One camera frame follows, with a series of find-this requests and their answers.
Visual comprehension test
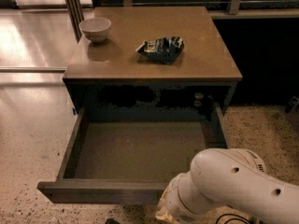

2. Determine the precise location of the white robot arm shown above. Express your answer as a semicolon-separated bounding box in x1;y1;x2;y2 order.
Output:
155;148;299;224

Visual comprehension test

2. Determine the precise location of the small dark floor object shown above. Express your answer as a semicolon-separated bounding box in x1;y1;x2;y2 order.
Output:
105;218;120;224

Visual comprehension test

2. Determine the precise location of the white ceramic bowl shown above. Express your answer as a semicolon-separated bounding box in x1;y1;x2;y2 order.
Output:
78;18;111;43

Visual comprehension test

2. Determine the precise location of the brown drawer cabinet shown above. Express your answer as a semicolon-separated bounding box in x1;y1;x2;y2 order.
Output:
63;7;242;120

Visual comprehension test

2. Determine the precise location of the drawer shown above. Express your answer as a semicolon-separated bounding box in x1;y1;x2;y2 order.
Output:
37;103;229;205

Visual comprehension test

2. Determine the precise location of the black floor cable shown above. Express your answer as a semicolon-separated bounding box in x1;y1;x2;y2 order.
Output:
214;213;253;224

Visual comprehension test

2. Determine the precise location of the crumpled blue chip bag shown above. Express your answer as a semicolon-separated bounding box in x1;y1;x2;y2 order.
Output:
136;36;185;64

